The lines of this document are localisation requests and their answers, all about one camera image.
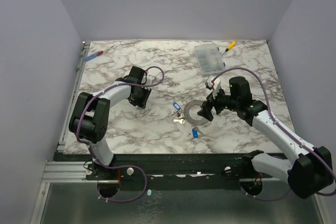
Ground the blue keys bunch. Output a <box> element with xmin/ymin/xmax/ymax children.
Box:
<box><xmin>172</xmin><ymin>102</ymin><xmax>184</xmax><ymax>119</ymax></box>

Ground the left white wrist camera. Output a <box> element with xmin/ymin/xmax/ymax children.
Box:
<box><xmin>144</xmin><ymin>75</ymin><xmax>157</xmax><ymax>86</ymax></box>

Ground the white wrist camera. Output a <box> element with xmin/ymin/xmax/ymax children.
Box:
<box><xmin>144</xmin><ymin>75</ymin><xmax>157</xmax><ymax>86</ymax></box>
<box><xmin>205</xmin><ymin>76</ymin><xmax>221</xmax><ymax>99</ymax></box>

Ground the blue red handled screwdriver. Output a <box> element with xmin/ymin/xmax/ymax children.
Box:
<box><xmin>83</xmin><ymin>46</ymin><xmax>114</xmax><ymax>62</ymax></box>

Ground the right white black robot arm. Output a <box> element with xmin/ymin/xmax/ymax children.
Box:
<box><xmin>197</xmin><ymin>76</ymin><xmax>334</xmax><ymax>199</ymax></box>

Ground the aluminium left side rail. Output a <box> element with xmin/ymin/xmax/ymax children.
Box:
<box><xmin>56</xmin><ymin>41</ymin><xmax>91</xmax><ymax>152</ymax></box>

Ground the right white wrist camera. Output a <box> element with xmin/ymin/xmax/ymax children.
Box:
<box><xmin>205</xmin><ymin>76</ymin><xmax>221</xmax><ymax>99</ymax></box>

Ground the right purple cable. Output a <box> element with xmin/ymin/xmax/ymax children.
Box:
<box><xmin>212</xmin><ymin>68</ymin><xmax>336</xmax><ymax>201</ymax></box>

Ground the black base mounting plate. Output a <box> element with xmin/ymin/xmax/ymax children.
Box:
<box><xmin>86</xmin><ymin>154</ymin><xmax>260</xmax><ymax>191</ymax></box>

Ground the yellow handled screwdriver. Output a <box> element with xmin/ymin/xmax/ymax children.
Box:
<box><xmin>222</xmin><ymin>41</ymin><xmax>236</xmax><ymax>54</ymax></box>

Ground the aluminium front rail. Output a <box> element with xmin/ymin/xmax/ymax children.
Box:
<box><xmin>41</xmin><ymin>159</ymin><xmax>91</xmax><ymax>183</ymax></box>

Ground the aluminium rail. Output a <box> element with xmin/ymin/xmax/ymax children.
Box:
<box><xmin>56</xmin><ymin>41</ymin><xmax>91</xmax><ymax>152</ymax></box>
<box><xmin>41</xmin><ymin>159</ymin><xmax>91</xmax><ymax>183</ymax></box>

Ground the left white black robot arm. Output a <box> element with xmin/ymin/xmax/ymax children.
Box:
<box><xmin>68</xmin><ymin>66</ymin><xmax>153</xmax><ymax>179</ymax></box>

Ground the silver key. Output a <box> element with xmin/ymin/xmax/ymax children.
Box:
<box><xmin>173</xmin><ymin>119</ymin><xmax>185</xmax><ymax>124</ymax></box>

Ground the clear plastic screw box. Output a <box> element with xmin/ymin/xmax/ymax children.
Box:
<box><xmin>194</xmin><ymin>44</ymin><xmax>226</xmax><ymax>77</ymax></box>

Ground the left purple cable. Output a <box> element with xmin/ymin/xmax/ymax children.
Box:
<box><xmin>76</xmin><ymin>66</ymin><xmax>165</xmax><ymax>204</ymax></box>

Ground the purple cable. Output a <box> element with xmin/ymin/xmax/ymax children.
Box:
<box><xmin>212</xmin><ymin>68</ymin><xmax>336</xmax><ymax>201</ymax></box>
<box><xmin>76</xmin><ymin>66</ymin><xmax>165</xmax><ymax>204</ymax></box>

